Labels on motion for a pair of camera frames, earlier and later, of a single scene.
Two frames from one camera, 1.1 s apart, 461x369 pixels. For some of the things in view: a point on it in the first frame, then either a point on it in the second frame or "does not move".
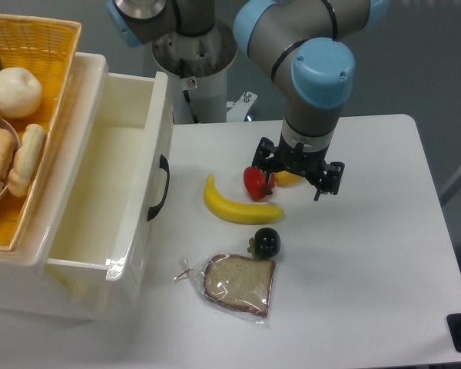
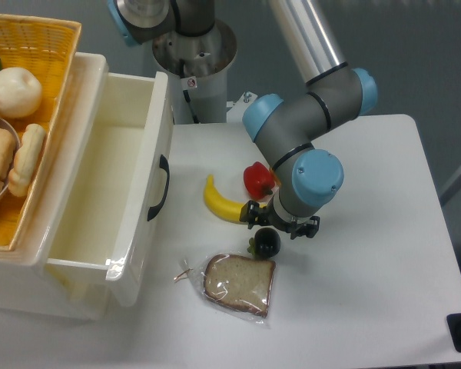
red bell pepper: x=255 y=182 does not move
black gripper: x=308 y=163 -> x=268 y=215
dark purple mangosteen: x=265 y=244 does not move
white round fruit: x=14 y=92 does not move
